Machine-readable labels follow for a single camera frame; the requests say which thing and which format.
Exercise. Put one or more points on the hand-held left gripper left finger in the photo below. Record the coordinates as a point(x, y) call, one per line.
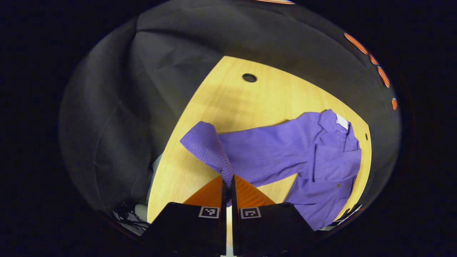
point(224, 228)

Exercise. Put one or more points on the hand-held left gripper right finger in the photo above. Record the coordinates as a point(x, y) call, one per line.
point(235, 228)

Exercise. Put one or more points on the purple button shirt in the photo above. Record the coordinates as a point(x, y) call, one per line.
point(285, 150)

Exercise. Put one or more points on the pale grey object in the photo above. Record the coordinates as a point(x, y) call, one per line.
point(151, 192)

